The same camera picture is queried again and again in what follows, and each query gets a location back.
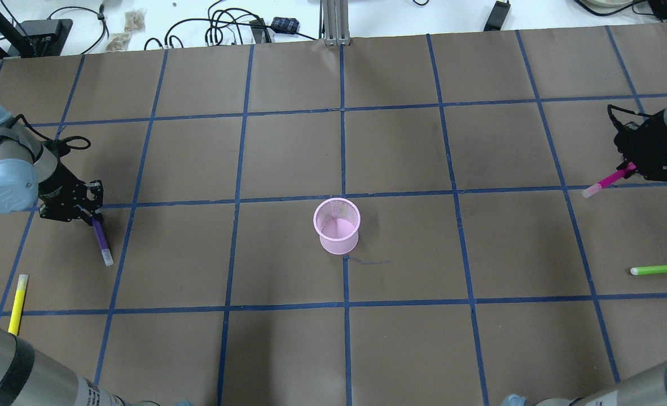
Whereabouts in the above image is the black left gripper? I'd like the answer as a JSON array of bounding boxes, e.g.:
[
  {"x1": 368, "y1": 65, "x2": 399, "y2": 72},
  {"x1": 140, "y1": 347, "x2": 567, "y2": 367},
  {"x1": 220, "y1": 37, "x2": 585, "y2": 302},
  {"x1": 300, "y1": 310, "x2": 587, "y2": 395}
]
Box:
[{"x1": 38, "y1": 159, "x2": 104, "y2": 226}]

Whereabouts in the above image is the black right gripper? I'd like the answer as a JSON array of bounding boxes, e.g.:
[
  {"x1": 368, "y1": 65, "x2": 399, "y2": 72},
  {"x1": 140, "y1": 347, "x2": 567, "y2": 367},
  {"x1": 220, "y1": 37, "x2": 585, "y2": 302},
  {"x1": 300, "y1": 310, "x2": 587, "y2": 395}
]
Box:
[{"x1": 615, "y1": 110, "x2": 667, "y2": 182}]

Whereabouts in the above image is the pink highlighter pen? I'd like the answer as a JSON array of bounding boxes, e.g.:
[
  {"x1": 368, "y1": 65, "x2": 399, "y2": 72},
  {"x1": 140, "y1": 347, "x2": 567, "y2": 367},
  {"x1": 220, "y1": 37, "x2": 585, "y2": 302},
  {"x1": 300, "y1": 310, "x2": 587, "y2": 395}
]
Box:
[{"x1": 581, "y1": 161, "x2": 637, "y2": 198}]

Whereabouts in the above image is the purple highlighter pen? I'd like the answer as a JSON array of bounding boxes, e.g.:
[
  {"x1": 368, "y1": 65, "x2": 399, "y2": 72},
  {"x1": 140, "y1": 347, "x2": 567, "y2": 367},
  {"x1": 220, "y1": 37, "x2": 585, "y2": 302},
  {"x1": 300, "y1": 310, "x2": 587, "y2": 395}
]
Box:
[{"x1": 91, "y1": 218, "x2": 114, "y2": 267}]

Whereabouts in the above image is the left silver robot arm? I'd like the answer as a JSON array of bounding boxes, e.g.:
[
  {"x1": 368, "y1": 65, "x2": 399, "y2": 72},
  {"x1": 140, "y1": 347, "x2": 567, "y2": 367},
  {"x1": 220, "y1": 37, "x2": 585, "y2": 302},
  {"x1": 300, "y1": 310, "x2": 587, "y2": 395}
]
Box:
[{"x1": 0, "y1": 121, "x2": 216, "y2": 405}]

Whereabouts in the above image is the pink mesh cup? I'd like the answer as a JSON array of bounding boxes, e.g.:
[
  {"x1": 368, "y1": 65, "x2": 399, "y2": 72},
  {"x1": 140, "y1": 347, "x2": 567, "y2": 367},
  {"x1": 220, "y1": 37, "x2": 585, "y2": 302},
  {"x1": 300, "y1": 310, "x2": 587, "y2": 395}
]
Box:
[{"x1": 313, "y1": 197, "x2": 361, "y2": 256}]

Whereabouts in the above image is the green highlighter pen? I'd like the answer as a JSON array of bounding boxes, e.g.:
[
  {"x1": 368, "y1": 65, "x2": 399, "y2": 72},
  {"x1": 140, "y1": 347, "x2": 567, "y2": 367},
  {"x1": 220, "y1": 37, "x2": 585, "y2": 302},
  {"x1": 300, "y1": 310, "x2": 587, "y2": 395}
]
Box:
[{"x1": 630, "y1": 264, "x2": 667, "y2": 276}]

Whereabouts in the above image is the yellow highlighter pen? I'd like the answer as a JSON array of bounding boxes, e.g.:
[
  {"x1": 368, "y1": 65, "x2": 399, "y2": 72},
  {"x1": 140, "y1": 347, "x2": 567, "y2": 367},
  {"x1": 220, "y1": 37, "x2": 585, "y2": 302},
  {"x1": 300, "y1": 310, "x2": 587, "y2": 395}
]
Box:
[{"x1": 8, "y1": 274, "x2": 29, "y2": 336}]

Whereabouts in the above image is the black power adapter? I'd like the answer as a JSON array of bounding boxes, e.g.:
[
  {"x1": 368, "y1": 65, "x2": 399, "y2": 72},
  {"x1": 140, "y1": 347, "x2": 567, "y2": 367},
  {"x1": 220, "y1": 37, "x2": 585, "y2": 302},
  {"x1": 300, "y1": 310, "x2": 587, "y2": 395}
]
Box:
[{"x1": 483, "y1": 1, "x2": 511, "y2": 32}]

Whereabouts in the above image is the black camera stand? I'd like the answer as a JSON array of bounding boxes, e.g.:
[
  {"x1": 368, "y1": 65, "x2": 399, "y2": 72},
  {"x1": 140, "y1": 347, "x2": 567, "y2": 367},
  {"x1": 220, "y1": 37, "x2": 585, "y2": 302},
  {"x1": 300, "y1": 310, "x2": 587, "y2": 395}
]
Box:
[{"x1": 0, "y1": 11, "x2": 73, "y2": 58}]

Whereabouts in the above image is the black cable bundle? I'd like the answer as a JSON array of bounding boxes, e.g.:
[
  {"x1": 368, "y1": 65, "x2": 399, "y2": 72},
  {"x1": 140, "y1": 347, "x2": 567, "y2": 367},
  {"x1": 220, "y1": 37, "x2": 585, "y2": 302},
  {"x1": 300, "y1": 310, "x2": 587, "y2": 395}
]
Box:
[{"x1": 144, "y1": 0, "x2": 317, "y2": 51}]

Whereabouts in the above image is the aluminium frame post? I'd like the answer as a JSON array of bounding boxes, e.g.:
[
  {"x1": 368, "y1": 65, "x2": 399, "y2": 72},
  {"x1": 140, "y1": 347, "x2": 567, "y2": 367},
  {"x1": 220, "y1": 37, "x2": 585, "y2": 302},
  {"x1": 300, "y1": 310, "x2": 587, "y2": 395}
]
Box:
[{"x1": 319, "y1": 0, "x2": 351, "y2": 47}]

